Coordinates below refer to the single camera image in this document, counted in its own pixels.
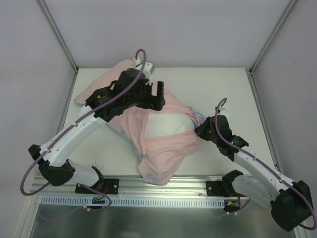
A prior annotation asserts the white pillow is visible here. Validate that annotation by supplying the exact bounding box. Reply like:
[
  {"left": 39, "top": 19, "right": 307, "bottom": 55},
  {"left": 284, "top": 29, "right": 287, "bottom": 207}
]
[{"left": 145, "top": 114, "right": 194, "bottom": 137}]

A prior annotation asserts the blue and pink printed pillowcase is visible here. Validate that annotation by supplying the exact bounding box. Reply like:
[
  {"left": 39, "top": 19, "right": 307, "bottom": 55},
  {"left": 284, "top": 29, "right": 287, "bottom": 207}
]
[{"left": 74, "top": 59, "right": 207, "bottom": 186}]

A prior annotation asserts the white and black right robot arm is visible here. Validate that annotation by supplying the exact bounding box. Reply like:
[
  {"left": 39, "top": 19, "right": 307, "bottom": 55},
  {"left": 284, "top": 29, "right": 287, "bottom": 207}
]
[{"left": 195, "top": 115, "right": 317, "bottom": 232}]

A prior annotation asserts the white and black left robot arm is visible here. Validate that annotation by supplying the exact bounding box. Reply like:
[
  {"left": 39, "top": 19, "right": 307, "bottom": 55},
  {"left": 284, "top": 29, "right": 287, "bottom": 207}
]
[{"left": 29, "top": 68, "right": 165, "bottom": 193}]

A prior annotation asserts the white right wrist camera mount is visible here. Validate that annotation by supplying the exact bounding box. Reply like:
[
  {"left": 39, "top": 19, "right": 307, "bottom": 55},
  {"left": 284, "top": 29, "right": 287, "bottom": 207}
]
[{"left": 217, "top": 107, "right": 228, "bottom": 116}]

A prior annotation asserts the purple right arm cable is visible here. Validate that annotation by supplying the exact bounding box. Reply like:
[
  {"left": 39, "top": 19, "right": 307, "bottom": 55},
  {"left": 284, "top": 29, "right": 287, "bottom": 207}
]
[{"left": 214, "top": 97, "right": 317, "bottom": 229}]

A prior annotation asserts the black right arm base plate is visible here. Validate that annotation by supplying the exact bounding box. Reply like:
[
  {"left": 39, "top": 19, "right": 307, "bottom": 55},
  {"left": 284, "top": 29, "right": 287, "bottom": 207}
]
[{"left": 206, "top": 180, "right": 230, "bottom": 197}]

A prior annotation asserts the aluminium mounting rail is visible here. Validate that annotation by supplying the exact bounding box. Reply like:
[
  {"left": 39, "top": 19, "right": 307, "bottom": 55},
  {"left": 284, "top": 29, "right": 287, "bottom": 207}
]
[{"left": 29, "top": 174, "right": 295, "bottom": 199}]

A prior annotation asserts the thin purple right base cable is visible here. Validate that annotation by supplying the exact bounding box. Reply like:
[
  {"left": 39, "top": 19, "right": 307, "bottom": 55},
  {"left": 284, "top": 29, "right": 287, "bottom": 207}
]
[{"left": 210, "top": 195, "right": 248, "bottom": 219}]

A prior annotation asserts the thin purple base cable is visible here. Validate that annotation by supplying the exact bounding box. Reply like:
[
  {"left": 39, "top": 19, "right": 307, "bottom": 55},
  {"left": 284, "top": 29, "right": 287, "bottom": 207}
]
[
  {"left": 38, "top": 192, "right": 112, "bottom": 221},
  {"left": 210, "top": 195, "right": 248, "bottom": 219}
]

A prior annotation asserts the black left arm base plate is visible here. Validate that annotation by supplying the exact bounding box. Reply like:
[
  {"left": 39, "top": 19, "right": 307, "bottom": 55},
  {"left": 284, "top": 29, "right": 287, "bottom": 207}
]
[{"left": 75, "top": 178, "right": 119, "bottom": 195}]

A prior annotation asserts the left aluminium frame post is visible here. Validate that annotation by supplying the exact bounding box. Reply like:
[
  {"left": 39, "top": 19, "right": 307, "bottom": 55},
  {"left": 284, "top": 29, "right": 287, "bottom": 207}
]
[{"left": 36, "top": 0, "right": 79, "bottom": 72}]

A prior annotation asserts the aluminium frame post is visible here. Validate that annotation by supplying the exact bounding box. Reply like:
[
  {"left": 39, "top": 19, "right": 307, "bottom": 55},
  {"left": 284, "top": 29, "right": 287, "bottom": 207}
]
[
  {"left": 36, "top": 0, "right": 79, "bottom": 72},
  {"left": 248, "top": 0, "right": 299, "bottom": 75}
]

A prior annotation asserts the thin purple left base cable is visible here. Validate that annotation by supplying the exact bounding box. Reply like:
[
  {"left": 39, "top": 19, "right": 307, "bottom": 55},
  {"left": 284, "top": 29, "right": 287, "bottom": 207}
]
[{"left": 38, "top": 192, "right": 112, "bottom": 221}]

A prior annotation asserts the white slotted cable duct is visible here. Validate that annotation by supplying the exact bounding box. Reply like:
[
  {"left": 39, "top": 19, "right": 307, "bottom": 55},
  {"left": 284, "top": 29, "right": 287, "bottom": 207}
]
[{"left": 40, "top": 195, "right": 225, "bottom": 209}]

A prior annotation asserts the right aluminium frame post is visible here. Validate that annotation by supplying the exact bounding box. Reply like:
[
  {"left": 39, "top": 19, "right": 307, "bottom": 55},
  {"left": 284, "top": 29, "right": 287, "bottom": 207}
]
[{"left": 248, "top": 0, "right": 299, "bottom": 75}]

